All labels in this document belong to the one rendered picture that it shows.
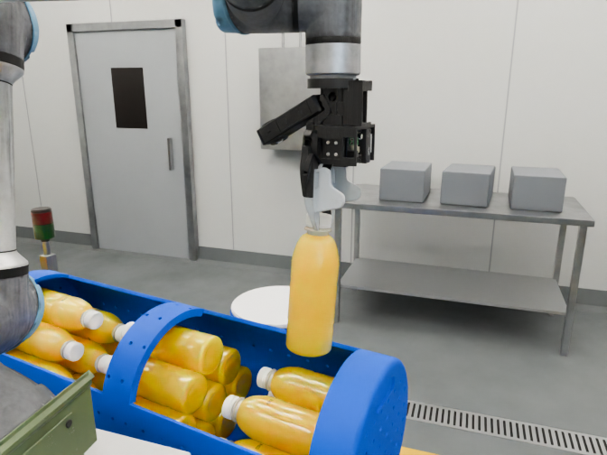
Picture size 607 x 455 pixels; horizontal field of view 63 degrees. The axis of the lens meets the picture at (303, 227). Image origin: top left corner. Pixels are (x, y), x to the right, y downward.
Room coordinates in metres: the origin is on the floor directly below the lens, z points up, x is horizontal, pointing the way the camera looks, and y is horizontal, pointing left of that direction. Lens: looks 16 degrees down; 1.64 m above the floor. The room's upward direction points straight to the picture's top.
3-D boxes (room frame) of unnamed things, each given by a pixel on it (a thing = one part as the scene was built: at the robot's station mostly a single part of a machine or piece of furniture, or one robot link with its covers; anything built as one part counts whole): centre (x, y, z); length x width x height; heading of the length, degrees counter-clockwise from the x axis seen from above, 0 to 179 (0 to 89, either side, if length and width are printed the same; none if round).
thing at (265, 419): (0.69, 0.03, 1.12); 0.20 x 0.07 x 0.07; 62
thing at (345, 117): (0.71, -0.05, 1.59); 0.09 x 0.08 x 0.12; 62
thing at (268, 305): (1.34, 0.07, 1.03); 0.28 x 0.28 x 0.01
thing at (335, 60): (0.72, -0.04, 1.67); 0.08 x 0.08 x 0.05
